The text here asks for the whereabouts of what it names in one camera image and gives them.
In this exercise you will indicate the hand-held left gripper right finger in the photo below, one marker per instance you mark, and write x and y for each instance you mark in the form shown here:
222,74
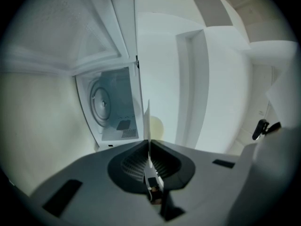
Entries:
207,185

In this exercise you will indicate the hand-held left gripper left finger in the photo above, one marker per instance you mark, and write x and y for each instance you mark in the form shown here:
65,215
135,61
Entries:
94,185

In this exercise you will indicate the cream round plastic object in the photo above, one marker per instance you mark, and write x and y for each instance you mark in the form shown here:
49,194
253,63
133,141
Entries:
157,128

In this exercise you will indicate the white plate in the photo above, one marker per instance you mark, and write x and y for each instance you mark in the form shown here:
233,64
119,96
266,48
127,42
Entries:
147,126

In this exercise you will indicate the white microwave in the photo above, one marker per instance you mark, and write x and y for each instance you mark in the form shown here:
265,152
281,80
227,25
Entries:
122,91

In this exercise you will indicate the white desk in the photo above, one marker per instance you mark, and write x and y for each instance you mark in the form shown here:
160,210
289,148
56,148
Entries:
42,126

